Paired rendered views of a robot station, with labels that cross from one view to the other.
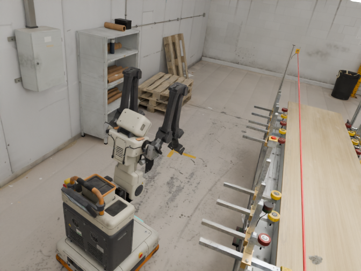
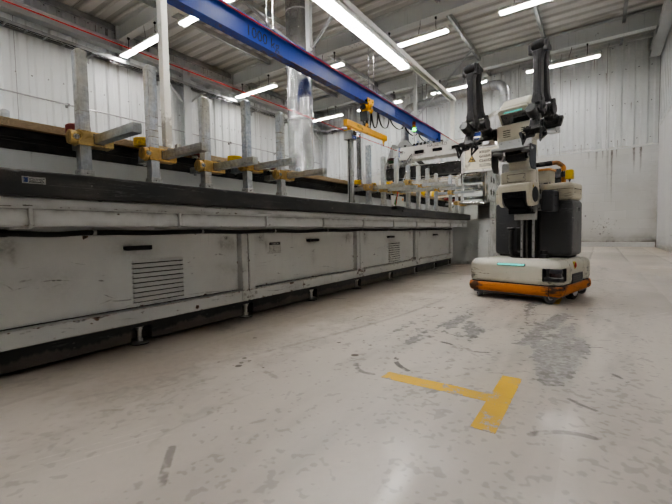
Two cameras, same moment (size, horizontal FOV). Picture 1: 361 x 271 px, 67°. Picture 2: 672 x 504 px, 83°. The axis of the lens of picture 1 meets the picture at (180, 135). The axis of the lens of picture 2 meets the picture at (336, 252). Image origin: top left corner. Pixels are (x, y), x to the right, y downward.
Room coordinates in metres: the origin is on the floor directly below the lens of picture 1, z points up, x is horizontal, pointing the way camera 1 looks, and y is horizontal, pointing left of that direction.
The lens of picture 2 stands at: (4.73, -0.04, 0.49)
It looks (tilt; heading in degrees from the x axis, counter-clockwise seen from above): 3 degrees down; 198
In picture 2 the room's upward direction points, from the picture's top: 1 degrees counter-clockwise
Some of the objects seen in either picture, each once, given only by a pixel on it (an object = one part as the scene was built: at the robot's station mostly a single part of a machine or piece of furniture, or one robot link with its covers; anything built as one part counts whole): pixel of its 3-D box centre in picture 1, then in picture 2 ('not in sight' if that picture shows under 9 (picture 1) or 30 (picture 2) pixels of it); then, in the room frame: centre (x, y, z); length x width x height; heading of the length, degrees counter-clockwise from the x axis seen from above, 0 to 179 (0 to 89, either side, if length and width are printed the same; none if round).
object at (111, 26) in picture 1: (114, 26); not in sight; (4.05, 1.14, 1.59); 0.30 x 0.08 x 0.08; 73
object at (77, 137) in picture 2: not in sight; (90, 140); (3.70, -1.27, 0.83); 0.14 x 0.06 x 0.05; 163
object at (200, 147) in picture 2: (267, 117); (171, 154); (3.46, -1.13, 0.81); 0.43 x 0.03 x 0.04; 73
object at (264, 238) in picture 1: (262, 243); not in sight; (1.26, -0.63, 0.85); 0.08 x 0.08 x 0.11
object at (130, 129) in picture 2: (269, 110); (104, 138); (3.70, -1.21, 0.83); 0.43 x 0.03 x 0.04; 73
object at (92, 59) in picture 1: (110, 84); not in sight; (3.94, 1.16, 0.78); 0.90 x 0.45 x 1.55; 163
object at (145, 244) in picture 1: (109, 245); (529, 273); (1.61, 0.47, 0.16); 0.67 x 0.64 x 0.25; 150
